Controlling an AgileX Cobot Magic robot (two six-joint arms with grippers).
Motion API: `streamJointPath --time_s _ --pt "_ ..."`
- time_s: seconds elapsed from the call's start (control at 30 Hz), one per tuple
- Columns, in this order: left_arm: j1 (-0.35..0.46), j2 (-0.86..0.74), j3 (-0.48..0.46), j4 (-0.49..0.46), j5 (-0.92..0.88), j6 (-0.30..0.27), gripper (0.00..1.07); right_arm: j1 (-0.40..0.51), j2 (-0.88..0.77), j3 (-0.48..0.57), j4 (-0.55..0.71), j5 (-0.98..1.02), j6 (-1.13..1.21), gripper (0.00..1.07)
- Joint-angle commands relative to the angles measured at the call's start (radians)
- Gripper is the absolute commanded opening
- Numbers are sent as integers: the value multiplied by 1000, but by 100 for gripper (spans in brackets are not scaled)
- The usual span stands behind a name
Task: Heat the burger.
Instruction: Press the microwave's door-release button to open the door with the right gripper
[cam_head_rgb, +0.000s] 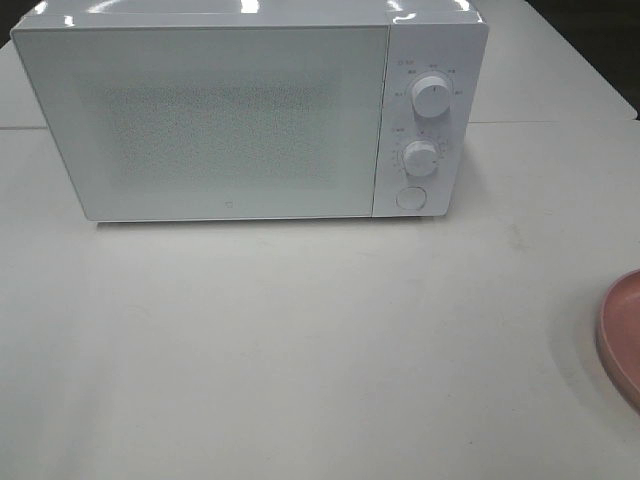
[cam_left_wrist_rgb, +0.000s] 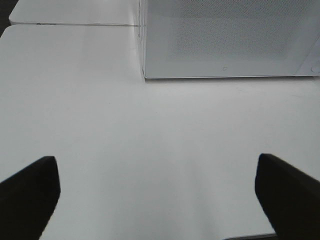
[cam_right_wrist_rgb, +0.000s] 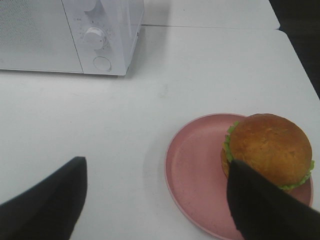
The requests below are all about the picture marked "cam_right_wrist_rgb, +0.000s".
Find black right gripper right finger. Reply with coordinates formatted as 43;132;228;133
226;160;320;240

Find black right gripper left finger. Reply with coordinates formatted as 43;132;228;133
0;156;88;240

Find burger with lettuce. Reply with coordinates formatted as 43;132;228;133
220;113;315;192

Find pink round plate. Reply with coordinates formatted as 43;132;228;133
165;114;313;240

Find round white door button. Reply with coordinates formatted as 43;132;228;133
93;56;112;72

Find white microwave door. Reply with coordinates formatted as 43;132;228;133
0;0;83;73

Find lower white microwave knob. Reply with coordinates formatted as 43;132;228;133
83;27;106;50

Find white microwave knob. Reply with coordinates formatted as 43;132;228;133
83;27;106;50
81;0;97;12

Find white microwave oven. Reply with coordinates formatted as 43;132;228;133
0;0;144;76

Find upper white microwave knob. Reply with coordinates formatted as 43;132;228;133
81;0;97;12

